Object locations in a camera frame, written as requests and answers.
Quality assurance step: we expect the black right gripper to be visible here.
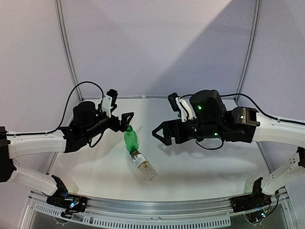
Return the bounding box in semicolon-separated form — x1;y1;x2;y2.
151;118;223;146

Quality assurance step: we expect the green plastic bottle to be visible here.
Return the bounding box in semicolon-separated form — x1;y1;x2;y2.
124;125;139;154

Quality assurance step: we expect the coffee bottle with dark cap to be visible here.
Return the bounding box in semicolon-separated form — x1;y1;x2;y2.
131;150;158;182

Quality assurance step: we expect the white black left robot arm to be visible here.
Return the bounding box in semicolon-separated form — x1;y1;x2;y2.
0;101;134;207

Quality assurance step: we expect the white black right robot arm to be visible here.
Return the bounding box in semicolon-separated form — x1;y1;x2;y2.
152;90;305;208

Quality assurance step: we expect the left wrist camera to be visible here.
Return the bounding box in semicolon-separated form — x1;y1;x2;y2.
98;89;118;118

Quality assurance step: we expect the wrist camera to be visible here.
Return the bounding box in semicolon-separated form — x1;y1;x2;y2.
168;93;194;123
98;89;118;118

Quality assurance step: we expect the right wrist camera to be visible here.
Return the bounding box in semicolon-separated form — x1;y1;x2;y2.
168;93;194;123

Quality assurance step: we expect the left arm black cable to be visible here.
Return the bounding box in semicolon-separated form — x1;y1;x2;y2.
4;81;105;148

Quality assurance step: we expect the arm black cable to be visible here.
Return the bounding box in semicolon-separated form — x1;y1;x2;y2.
178;93;305;151
4;81;105;148

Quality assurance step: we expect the aluminium frame rail back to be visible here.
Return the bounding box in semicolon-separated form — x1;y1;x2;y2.
83;96;236;100

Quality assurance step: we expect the aluminium frame rail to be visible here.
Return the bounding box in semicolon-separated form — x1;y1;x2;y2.
46;152;58;175
83;96;236;100

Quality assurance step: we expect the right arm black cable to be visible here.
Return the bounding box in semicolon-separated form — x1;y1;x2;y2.
178;93;305;151

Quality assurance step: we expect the aluminium frame rail left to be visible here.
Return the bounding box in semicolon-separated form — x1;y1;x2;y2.
46;152;58;175

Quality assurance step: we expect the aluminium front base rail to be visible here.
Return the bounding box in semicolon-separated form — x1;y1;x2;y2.
19;188;299;229

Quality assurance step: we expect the aluminium frame post left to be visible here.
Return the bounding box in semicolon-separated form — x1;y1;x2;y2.
54;0;79;86

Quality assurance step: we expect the aluminium frame post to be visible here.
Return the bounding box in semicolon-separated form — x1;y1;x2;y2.
236;0;262;94
54;0;79;86

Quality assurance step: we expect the aluminium frame post right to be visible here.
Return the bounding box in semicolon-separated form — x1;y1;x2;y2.
236;0;262;94

